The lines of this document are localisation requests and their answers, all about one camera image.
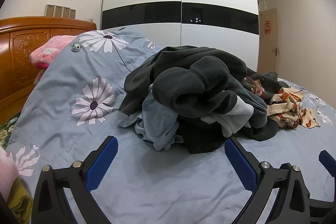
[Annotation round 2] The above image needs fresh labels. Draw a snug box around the pile of dark clothes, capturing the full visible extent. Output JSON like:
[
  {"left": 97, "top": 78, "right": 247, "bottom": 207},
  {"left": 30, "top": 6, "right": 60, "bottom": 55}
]
[{"left": 118, "top": 46, "right": 285, "bottom": 154}]

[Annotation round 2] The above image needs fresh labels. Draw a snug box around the olive knitted garment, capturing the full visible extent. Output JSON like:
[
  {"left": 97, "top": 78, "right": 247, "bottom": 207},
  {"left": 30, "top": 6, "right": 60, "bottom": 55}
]
[{"left": 7, "top": 177, "right": 33, "bottom": 224}]

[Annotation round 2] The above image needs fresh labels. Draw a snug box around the beige patterned garment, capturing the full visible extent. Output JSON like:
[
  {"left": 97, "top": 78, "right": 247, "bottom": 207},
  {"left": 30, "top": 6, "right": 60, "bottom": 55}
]
[{"left": 266, "top": 88, "right": 320, "bottom": 129}]

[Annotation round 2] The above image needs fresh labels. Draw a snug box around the pink fluffy blanket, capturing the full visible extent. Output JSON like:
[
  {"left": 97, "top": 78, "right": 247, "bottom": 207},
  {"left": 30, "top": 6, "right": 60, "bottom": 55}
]
[{"left": 0, "top": 147, "right": 19, "bottom": 201}]

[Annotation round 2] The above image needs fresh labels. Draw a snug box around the blue floral duvet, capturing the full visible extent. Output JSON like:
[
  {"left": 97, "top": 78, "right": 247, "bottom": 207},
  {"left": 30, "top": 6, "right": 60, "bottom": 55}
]
[{"left": 7, "top": 28, "right": 335, "bottom": 223}]

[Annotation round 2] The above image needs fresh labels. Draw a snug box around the wooden door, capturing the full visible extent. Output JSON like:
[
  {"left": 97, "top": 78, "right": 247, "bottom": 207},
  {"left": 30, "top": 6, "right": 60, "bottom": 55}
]
[{"left": 257, "top": 9, "right": 278, "bottom": 73}]

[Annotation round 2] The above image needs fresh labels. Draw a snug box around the pink fluffy pillow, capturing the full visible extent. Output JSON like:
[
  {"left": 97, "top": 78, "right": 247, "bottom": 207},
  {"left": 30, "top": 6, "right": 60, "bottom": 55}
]
[{"left": 30, "top": 35, "right": 76, "bottom": 69}]

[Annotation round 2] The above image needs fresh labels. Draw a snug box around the wooden headboard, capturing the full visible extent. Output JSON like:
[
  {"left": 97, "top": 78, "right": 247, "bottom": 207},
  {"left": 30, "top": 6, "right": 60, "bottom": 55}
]
[{"left": 0, "top": 16, "right": 97, "bottom": 124}]

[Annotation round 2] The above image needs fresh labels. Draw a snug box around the white black wardrobe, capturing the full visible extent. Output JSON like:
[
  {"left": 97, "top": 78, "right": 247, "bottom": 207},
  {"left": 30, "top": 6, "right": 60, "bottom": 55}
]
[{"left": 101, "top": 0, "right": 259, "bottom": 69}]

